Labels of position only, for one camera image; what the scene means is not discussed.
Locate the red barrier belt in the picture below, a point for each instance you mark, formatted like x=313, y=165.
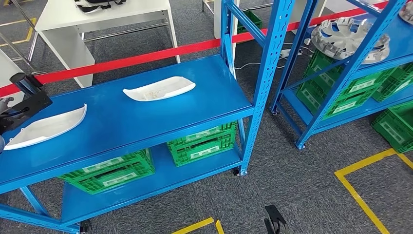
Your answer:
x=129, y=61

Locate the white panel table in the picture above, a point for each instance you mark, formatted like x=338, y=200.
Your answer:
x=9, y=71

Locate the green plastic crate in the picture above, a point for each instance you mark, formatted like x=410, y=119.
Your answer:
x=361, y=85
x=250, y=19
x=200, y=153
x=392, y=90
x=403, y=72
x=206, y=134
x=96, y=168
x=393, y=129
x=342, y=106
x=113, y=182

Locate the silver wheel hubcap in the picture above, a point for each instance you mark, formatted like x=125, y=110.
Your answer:
x=407, y=13
x=342, y=35

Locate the white power strip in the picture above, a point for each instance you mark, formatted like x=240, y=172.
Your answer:
x=290, y=52

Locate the blue metal shelf rack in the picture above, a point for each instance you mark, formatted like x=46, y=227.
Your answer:
x=145, y=122
x=354, y=69

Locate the black and white helmet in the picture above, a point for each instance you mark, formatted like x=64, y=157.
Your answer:
x=96, y=5

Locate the black robot bracket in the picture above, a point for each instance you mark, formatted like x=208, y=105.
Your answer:
x=274, y=218

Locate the white curved plastic part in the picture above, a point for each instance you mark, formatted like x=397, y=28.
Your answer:
x=48, y=127
x=161, y=88

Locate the white rectangular table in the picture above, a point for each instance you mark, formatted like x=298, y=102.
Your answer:
x=58, y=16

